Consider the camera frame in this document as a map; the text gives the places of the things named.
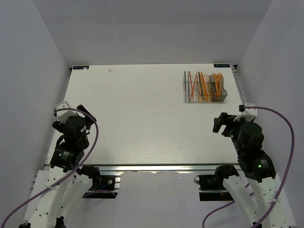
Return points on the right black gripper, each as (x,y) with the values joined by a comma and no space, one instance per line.
(225,119)

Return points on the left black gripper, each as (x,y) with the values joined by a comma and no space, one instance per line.
(59,126)

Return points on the orange plastic spoon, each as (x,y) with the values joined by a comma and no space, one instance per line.
(220,77)

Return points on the red plastic fork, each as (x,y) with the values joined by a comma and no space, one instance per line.
(208,88)

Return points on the orange plastic fork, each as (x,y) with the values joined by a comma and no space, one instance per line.
(215,76)

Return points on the red chopstick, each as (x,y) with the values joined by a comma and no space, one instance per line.
(193,84)

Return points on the red plastic knife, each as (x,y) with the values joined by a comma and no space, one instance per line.
(206,96)

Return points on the dark blue chopstick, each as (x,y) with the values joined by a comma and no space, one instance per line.
(186,84)

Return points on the blue plastic knife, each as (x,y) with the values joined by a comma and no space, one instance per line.
(200,82)

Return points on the orange plastic knife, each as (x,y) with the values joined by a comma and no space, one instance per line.
(203,82)

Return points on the dark grey chopstick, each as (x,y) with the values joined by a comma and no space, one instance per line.
(189,84)

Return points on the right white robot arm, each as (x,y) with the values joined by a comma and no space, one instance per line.
(263,209)

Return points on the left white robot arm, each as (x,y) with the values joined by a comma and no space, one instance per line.
(68,178)

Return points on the grey plastic container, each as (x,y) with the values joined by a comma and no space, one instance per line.
(216,98)

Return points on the orange plastic container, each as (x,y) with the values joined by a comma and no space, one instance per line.
(200,98)

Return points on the clear plastic container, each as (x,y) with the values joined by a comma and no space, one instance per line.
(191,99)

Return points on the right blue table label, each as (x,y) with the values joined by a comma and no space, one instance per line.
(221,65)

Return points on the blue table label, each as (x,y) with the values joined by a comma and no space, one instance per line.
(80,67)
(221,65)

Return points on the left blue table label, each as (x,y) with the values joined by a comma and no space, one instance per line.
(80,67)

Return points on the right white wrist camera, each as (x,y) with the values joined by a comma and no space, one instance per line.
(248,112)

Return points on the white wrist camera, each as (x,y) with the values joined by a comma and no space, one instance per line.
(62,112)
(248,112)

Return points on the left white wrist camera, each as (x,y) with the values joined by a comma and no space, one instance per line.
(62,112)

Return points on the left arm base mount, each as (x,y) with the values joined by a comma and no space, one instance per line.
(102,186)

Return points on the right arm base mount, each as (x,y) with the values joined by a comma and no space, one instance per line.
(211,184)

